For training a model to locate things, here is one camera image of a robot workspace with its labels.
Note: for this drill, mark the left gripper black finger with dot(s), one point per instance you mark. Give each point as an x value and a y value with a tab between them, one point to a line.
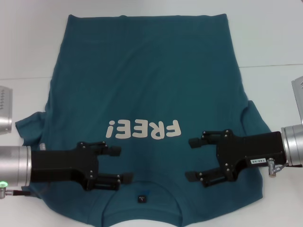
111	151
106	182

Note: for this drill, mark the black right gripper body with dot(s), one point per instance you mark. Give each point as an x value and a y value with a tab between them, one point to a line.
251	147

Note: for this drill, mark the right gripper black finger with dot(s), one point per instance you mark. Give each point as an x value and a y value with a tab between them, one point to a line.
208	177
206	140

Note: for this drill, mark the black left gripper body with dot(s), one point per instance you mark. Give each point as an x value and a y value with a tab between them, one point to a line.
59	165

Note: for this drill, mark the blue FREE print t-shirt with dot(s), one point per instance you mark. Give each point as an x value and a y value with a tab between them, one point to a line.
151	82

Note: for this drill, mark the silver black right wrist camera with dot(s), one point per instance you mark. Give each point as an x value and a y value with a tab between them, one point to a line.
298	99

